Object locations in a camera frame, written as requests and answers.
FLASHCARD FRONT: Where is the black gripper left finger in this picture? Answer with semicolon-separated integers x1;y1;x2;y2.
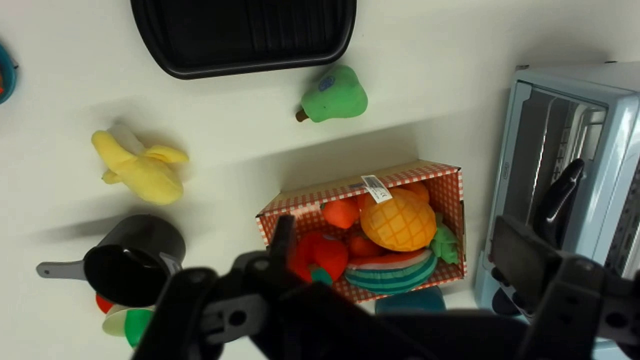
132;212;315;360

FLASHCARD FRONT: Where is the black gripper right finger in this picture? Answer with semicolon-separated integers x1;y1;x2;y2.
489;214;640;360

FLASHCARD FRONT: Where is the orange pineapple plushie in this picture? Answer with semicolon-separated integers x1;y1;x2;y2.
358;174;463;266

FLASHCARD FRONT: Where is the black toy pot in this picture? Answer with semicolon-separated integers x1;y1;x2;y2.
35;214;187;310

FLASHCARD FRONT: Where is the red tomato plushie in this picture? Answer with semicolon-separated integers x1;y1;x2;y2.
286;229;349;287

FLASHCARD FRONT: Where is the yellow banana plushie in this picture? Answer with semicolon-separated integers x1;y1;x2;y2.
89;117;190;208

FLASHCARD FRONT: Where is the red checkered cardboard box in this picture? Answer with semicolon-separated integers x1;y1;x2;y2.
256;157;467;306

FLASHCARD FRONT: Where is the green watermelon slice plushie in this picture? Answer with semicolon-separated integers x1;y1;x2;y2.
344;246;439;295

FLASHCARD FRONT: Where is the green pear plushie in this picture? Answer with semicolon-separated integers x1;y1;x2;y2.
294;64;369;125

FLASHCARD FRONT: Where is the green red vegetable toy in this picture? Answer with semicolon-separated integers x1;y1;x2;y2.
94;289;156;349

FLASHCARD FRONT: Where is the light blue toaster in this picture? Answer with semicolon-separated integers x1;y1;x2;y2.
472;59;640;360

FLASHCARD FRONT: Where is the orange plush fruit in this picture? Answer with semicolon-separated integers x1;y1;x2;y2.
320;197;363;231

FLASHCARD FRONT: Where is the black grill pan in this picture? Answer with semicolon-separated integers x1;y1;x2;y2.
128;0;358;79

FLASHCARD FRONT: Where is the teal toy plate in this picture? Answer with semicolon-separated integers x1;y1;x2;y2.
0;41;19;105

